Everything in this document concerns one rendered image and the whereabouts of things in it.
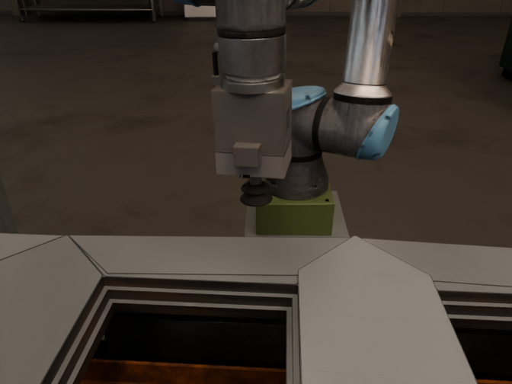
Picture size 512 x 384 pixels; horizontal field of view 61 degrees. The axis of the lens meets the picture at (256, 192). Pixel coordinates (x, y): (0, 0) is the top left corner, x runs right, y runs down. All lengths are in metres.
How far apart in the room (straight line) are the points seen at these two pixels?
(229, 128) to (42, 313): 0.32
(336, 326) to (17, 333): 0.37
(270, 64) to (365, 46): 0.41
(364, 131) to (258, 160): 0.40
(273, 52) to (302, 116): 0.44
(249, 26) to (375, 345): 0.37
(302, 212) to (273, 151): 0.48
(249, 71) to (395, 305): 0.33
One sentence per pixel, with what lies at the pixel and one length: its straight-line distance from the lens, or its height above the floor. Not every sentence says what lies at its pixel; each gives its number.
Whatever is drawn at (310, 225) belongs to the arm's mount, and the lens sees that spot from 0.99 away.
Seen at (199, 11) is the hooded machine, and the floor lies 0.19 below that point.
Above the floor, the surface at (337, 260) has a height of 0.87.
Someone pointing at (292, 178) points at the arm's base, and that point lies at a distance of 0.96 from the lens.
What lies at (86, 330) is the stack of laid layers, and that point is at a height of 0.85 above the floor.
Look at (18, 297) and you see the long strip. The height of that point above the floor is 0.87.
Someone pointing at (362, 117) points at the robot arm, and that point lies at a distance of 0.87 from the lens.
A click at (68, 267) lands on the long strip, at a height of 0.87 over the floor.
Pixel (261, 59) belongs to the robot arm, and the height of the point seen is 1.15.
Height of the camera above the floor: 1.25
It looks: 29 degrees down
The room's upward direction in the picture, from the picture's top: straight up
